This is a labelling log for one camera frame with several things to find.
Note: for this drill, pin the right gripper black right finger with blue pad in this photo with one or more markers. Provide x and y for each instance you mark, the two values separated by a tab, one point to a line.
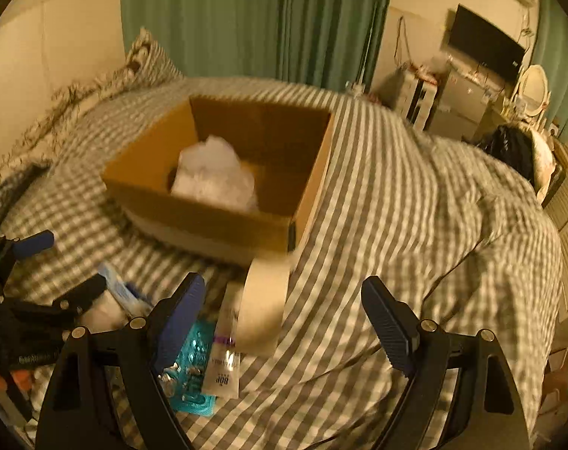
485	411

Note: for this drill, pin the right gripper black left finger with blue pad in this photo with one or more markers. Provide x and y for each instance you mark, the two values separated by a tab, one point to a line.
77	411

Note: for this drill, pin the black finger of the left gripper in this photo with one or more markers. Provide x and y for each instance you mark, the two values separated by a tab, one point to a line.
81	297

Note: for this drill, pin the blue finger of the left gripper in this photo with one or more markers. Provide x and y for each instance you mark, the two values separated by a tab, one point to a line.
33	245

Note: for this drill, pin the teal pill blister pack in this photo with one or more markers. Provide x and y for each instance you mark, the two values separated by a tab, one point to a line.
182	382

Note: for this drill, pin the white cosmetic tube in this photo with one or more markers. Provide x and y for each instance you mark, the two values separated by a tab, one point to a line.
221	378

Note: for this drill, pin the beige tape roll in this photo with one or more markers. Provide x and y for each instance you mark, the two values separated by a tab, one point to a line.
261	309

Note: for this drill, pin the brown cardboard box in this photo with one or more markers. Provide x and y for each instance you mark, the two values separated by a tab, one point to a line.
286	147

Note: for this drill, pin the white blue packet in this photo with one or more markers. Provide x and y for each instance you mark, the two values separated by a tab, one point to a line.
125	293

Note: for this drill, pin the floral patterned blanket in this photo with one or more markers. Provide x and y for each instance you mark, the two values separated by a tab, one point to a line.
40	144

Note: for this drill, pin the white plastic bag in box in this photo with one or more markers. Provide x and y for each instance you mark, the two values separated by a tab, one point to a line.
210	172

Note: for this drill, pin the grey checked bed duvet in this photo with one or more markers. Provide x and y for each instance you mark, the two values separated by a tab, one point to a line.
452	232

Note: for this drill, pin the checked pillow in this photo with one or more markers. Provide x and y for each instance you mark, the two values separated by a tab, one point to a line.
148	64

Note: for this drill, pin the black jacket on chair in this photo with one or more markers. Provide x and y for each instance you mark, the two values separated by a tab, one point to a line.
524	150

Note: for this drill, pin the grey mini fridge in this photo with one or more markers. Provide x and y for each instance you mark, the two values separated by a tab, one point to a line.
458	108

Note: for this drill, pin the white oval vanity mirror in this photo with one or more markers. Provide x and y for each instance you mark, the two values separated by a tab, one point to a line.
533	90

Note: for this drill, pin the white suitcase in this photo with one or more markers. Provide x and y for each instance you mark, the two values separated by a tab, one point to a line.
415	94

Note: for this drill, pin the green right window curtain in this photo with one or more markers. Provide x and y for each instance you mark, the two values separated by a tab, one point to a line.
551	53

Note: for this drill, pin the black wall television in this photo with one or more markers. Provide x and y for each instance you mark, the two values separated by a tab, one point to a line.
486	44

